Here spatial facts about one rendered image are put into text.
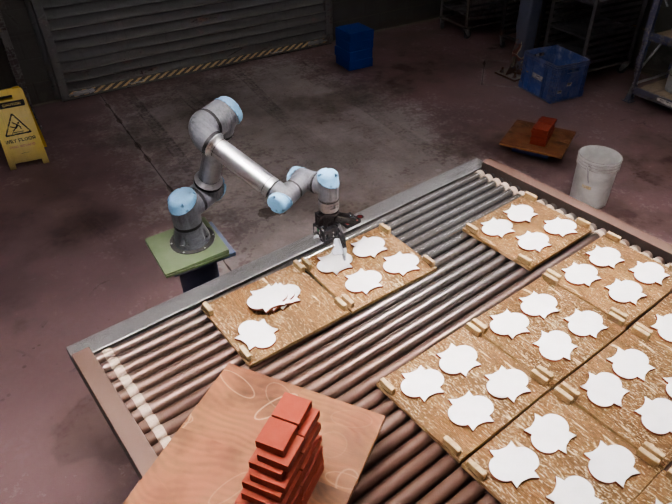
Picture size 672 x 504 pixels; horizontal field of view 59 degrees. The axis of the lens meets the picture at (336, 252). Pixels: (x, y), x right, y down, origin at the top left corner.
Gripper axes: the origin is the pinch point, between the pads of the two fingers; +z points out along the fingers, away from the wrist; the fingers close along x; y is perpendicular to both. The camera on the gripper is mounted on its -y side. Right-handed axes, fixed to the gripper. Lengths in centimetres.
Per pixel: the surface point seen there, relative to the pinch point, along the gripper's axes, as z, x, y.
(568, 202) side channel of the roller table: 5, 28, -107
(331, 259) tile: 5.5, -2.1, 0.3
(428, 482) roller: 8, 90, 33
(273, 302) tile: 3.4, 7.8, 32.3
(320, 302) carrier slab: 6.4, 14.9, 17.2
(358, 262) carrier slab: 6.5, 4.7, -7.9
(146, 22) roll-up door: 41, -460, -96
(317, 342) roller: 8.3, 29.1, 28.1
